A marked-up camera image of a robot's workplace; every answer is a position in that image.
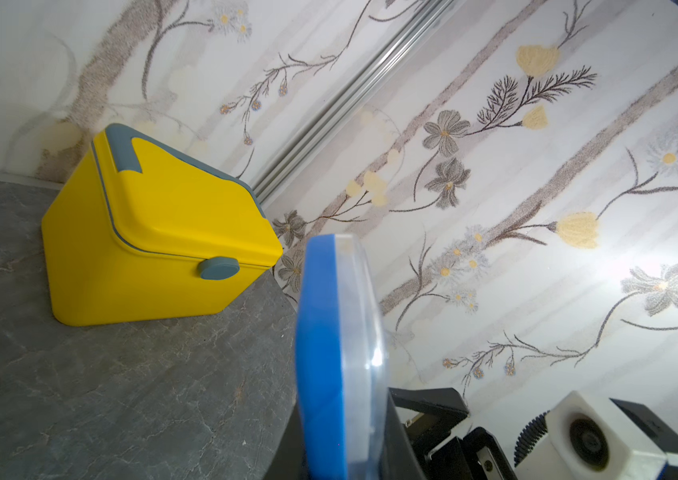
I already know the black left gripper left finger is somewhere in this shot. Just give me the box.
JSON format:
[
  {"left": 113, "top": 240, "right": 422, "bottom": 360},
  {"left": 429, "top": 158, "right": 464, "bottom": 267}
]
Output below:
[{"left": 263, "top": 404, "right": 306, "bottom": 480}]

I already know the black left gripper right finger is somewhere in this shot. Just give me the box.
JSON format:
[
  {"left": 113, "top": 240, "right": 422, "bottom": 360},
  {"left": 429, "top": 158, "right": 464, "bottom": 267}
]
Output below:
[{"left": 382, "top": 393, "right": 426, "bottom": 480}]

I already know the blue compass case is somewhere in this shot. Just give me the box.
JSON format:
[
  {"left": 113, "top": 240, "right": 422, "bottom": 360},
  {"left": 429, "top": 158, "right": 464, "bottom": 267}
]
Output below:
[{"left": 295, "top": 234, "right": 388, "bottom": 479}]

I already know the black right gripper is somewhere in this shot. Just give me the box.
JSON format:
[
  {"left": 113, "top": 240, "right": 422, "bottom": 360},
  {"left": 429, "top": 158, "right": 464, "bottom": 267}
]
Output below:
[{"left": 390, "top": 387, "right": 517, "bottom": 480}]

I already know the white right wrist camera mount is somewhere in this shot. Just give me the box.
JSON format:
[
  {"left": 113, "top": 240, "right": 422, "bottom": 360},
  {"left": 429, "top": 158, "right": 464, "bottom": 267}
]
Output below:
[{"left": 514, "top": 391, "right": 678, "bottom": 479}]

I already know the yellow storage box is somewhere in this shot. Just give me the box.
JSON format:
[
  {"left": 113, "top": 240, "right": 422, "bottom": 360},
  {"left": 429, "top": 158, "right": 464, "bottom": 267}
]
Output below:
[{"left": 41, "top": 124, "right": 283, "bottom": 326}]

